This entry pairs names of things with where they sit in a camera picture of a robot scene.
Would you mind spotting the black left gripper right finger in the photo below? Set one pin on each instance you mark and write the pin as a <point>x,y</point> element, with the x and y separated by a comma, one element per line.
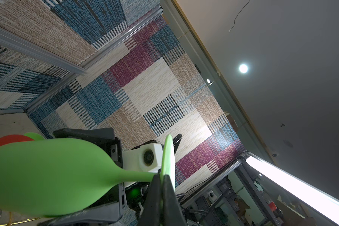
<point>172,213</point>

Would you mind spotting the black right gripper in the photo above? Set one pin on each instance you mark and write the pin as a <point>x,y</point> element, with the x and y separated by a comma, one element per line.
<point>115,175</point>

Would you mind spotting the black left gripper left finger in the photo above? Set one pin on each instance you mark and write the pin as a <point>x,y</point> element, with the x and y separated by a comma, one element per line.
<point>151,215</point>

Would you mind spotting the green wine glass back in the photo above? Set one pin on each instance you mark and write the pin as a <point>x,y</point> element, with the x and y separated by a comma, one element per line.
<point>54,177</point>

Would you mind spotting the green wine glass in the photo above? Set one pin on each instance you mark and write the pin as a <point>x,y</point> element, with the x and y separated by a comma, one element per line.
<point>54,177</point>
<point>34,136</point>

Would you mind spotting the green wine glass front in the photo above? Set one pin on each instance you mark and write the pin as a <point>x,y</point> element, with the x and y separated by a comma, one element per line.
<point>34,136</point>

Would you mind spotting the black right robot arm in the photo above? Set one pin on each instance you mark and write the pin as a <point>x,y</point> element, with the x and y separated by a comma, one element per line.
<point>136,194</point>

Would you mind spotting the red wine glass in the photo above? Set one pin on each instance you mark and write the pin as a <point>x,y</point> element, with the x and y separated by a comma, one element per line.
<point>14,139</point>

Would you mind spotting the round ceiling light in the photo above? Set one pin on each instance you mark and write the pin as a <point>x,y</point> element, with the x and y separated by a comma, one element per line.
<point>243,68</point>

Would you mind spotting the long fluorescent light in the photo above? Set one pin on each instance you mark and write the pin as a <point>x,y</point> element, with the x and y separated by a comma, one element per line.
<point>315,198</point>

